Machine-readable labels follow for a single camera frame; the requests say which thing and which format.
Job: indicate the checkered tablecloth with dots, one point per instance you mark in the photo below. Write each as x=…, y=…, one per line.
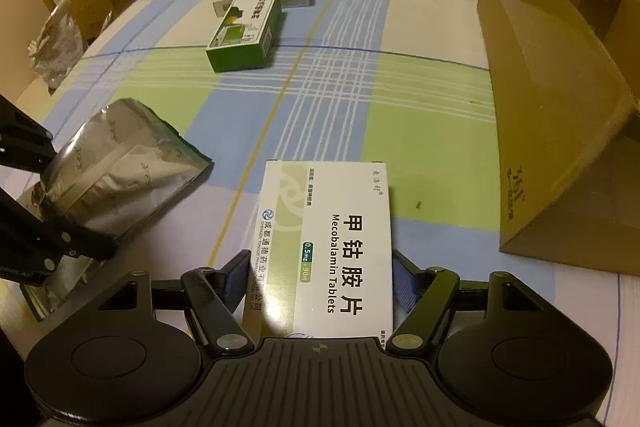
x=350, y=72

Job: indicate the silver foil pouch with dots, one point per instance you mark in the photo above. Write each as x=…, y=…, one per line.
x=125, y=167

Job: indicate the white medicine box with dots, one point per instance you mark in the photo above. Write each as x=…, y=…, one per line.
x=340, y=247

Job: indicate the clear plastic bag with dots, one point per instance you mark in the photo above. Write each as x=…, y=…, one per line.
x=55, y=47

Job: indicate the green carton box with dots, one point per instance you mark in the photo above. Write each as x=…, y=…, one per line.
x=245, y=37

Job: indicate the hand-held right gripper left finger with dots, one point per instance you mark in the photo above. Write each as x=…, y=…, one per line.
x=235, y=279

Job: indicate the brown paper bag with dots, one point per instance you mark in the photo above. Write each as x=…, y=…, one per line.
x=550, y=117

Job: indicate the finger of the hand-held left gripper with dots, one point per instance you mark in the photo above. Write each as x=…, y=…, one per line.
x=25, y=137
x=65, y=239

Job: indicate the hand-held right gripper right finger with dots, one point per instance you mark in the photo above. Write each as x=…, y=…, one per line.
x=404, y=282

